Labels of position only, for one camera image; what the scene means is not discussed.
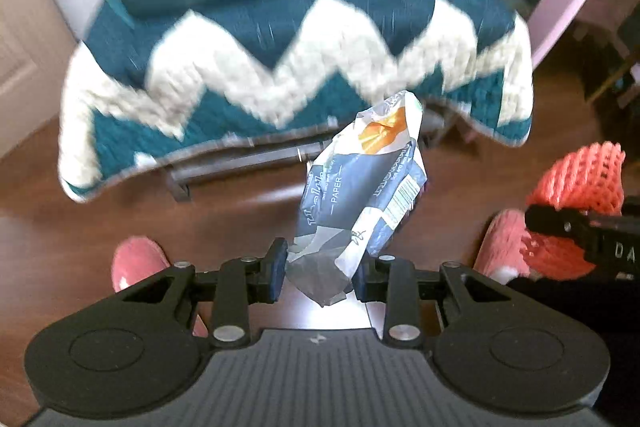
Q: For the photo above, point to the blue white paper bag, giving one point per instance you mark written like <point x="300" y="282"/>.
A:
<point x="350" y="187"/>

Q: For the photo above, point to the pink slipper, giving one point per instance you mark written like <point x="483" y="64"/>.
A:
<point x="140" y="257"/>
<point x="500" y="237"/>

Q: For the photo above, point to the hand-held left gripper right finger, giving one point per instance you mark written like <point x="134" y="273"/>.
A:
<point x="360" y="282"/>

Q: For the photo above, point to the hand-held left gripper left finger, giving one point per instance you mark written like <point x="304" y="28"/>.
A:
<point x="278" y="269"/>

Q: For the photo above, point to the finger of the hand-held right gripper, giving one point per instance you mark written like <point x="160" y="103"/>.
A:
<point x="555" y="224"/>

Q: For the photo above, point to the teal white zigzag blanket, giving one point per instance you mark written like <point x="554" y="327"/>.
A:
<point x="225" y="72"/>

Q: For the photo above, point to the beige panel door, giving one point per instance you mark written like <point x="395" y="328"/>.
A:
<point x="20" y="67"/>

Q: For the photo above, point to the red foam fruit net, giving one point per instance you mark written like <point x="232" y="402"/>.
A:
<point x="575" y="177"/>

